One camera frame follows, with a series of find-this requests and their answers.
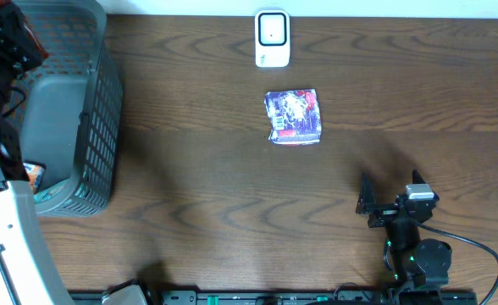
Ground red-brown snack bar wrapper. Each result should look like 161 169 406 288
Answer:
21 15 49 62

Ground purple snack bag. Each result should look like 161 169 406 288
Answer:
264 89 322 146

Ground green wet wipes pack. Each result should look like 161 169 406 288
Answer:
34 180 69 204

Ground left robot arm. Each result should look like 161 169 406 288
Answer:
0 1 72 304

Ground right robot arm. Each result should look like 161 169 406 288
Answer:
356 170 451 304

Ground white barcode scanner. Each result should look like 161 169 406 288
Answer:
254 9 291 68

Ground grey plastic mesh basket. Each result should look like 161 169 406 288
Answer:
6 1 123 217

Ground orange tissue pack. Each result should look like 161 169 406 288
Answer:
24 163 45 193

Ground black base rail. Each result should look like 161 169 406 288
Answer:
69 289 479 305

